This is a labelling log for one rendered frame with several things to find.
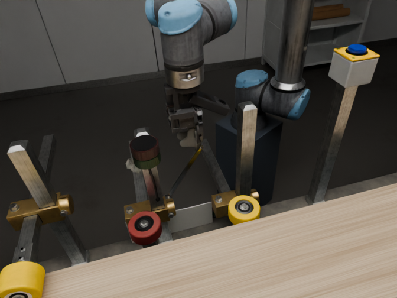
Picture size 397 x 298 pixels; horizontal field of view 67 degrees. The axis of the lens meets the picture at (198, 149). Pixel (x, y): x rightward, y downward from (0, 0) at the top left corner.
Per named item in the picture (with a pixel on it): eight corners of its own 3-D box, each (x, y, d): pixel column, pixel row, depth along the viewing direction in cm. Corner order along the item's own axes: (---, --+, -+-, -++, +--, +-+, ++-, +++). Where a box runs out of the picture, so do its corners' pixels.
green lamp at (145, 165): (132, 154, 68) (130, 146, 67) (159, 149, 69) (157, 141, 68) (134, 171, 63) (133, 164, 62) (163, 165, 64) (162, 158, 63)
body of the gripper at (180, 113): (167, 120, 81) (161, 78, 73) (198, 114, 82) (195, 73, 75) (172, 136, 75) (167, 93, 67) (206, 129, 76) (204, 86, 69)
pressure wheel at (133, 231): (134, 240, 83) (126, 213, 76) (163, 233, 84) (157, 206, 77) (137, 266, 77) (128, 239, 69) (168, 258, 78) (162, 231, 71)
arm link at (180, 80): (198, 52, 72) (209, 68, 65) (198, 72, 75) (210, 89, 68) (160, 58, 71) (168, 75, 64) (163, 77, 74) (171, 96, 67)
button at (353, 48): (342, 52, 70) (344, 45, 69) (357, 49, 71) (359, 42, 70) (353, 58, 67) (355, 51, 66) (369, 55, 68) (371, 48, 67)
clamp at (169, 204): (127, 216, 86) (123, 205, 83) (173, 206, 88) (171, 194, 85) (129, 232, 82) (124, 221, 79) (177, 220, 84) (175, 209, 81)
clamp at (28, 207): (19, 213, 76) (10, 200, 73) (75, 201, 78) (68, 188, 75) (15, 233, 72) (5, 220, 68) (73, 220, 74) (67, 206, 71)
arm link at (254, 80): (243, 95, 160) (245, 64, 149) (273, 104, 152) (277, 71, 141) (228, 109, 151) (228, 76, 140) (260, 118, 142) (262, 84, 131)
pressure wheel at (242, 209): (223, 239, 81) (223, 211, 74) (234, 217, 87) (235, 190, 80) (251, 250, 78) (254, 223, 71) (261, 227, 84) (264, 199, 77)
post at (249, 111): (234, 226, 101) (237, 100, 71) (243, 223, 102) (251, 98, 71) (237, 235, 98) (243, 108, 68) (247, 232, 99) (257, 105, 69)
